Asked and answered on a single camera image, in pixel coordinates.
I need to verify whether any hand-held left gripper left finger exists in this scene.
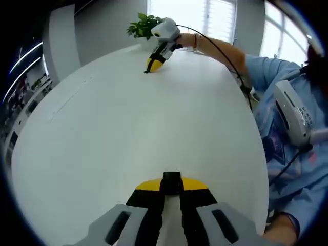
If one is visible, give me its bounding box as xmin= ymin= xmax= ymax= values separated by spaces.
xmin=64 ymin=178 xmax=165 ymax=246

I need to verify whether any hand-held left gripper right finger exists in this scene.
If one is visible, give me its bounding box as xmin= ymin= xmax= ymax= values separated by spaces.
xmin=179 ymin=177 xmax=267 ymax=246

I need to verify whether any black plastic buckle socket part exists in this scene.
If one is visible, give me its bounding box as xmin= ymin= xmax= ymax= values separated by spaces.
xmin=162 ymin=171 xmax=181 ymax=197

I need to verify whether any green potted plant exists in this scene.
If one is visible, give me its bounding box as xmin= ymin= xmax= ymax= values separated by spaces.
xmin=126 ymin=12 xmax=165 ymax=49

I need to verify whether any large bright window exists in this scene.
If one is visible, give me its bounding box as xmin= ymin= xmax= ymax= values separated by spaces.
xmin=148 ymin=0 xmax=238 ymax=45

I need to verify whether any person in blue shirt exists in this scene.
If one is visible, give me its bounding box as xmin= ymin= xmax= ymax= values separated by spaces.
xmin=244 ymin=55 xmax=328 ymax=243

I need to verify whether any white square pillar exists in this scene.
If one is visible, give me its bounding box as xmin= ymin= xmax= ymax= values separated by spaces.
xmin=42 ymin=4 xmax=80 ymax=81

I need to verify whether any tall side window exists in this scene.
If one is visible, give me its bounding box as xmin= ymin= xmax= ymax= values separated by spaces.
xmin=260 ymin=4 xmax=310 ymax=66

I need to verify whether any ceiling strip light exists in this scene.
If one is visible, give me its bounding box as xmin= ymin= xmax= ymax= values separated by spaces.
xmin=9 ymin=42 xmax=44 ymax=75
xmin=2 ymin=56 xmax=42 ymax=104

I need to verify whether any white chest-worn device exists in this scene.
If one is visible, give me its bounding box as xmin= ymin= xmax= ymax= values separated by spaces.
xmin=273 ymin=79 xmax=328 ymax=147

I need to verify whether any office shelving with items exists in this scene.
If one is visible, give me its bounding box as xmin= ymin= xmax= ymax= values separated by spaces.
xmin=2 ymin=71 xmax=54 ymax=157

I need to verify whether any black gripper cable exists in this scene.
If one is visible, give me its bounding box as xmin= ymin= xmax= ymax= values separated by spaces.
xmin=175 ymin=24 xmax=254 ymax=112

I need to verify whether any black device cable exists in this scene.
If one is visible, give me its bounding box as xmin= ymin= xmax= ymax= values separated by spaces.
xmin=268 ymin=143 xmax=314 ymax=186

